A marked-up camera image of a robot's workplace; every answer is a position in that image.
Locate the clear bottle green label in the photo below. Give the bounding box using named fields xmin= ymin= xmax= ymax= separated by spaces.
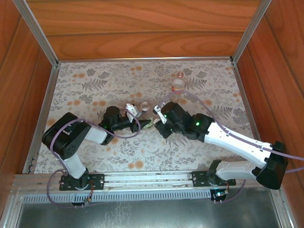
xmin=139 ymin=100 xmax=154 ymax=130

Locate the clear bottle red label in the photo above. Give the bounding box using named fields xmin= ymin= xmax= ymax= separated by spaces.
xmin=171 ymin=70 xmax=186 ymax=95

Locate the floral tablecloth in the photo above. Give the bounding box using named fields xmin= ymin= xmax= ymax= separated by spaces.
xmin=30 ymin=55 xmax=257 ymax=175

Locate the small circuit board green light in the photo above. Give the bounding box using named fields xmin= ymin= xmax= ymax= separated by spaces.
xmin=212 ymin=188 xmax=231 ymax=205

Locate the grey sheet metal panel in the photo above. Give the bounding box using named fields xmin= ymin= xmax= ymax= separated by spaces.
xmin=10 ymin=194 xmax=284 ymax=228

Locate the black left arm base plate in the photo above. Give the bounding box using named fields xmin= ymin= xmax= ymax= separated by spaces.
xmin=58 ymin=172 xmax=106 ymax=192

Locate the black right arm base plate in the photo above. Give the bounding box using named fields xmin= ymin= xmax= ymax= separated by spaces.
xmin=191 ymin=168 xmax=237 ymax=188

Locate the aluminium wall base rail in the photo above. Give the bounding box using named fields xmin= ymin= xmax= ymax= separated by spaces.
xmin=57 ymin=53 xmax=233 ymax=66

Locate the aluminium side rail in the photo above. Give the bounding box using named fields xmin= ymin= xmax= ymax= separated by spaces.
xmin=19 ymin=65 xmax=62 ymax=174
xmin=230 ymin=59 xmax=260 ymax=147

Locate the grey slotted cable duct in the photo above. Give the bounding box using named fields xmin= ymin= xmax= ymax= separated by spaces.
xmin=22 ymin=186 xmax=270 ymax=206

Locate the aluminium frame post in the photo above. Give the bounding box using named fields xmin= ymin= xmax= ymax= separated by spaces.
xmin=228 ymin=0 xmax=282 ymax=63
xmin=12 ymin=0 xmax=59 ymax=70

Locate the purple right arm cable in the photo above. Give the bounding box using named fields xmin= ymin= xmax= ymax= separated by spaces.
xmin=156 ymin=85 xmax=304 ymax=206

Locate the aluminium lower frame rail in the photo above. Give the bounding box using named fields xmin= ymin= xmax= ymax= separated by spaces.
xmin=0 ymin=193 xmax=25 ymax=228
xmin=269 ymin=186 xmax=298 ymax=228

